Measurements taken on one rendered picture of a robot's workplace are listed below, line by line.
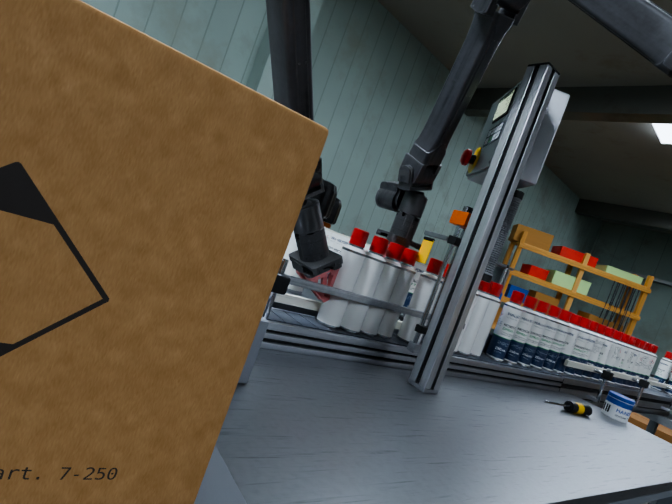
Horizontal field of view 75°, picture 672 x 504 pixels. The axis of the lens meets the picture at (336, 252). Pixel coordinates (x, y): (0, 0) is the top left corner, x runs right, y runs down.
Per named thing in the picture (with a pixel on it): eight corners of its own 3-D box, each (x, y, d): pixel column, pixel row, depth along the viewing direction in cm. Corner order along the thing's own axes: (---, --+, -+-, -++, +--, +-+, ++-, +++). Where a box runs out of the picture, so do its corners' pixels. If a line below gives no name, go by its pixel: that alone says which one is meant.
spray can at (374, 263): (350, 326, 95) (382, 238, 94) (364, 335, 91) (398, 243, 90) (331, 322, 92) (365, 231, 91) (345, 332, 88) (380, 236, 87)
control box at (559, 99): (502, 193, 103) (532, 117, 102) (536, 185, 86) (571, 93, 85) (462, 178, 103) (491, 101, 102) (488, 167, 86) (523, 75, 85)
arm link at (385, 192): (411, 165, 95) (435, 166, 101) (374, 159, 104) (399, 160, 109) (403, 219, 99) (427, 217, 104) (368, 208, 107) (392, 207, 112)
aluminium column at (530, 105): (421, 383, 91) (539, 75, 88) (437, 394, 87) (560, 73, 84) (407, 381, 88) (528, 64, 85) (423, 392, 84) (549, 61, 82)
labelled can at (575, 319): (565, 375, 147) (588, 318, 146) (558, 374, 144) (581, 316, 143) (551, 368, 151) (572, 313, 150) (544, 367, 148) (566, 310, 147)
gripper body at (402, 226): (373, 235, 102) (385, 205, 102) (402, 246, 108) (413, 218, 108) (391, 241, 97) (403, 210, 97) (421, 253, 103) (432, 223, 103)
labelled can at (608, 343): (600, 382, 163) (621, 331, 162) (594, 381, 160) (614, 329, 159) (587, 376, 167) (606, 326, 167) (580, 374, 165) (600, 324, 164)
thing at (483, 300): (457, 349, 119) (484, 278, 118) (473, 357, 114) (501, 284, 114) (446, 346, 116) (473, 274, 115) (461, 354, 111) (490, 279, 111)
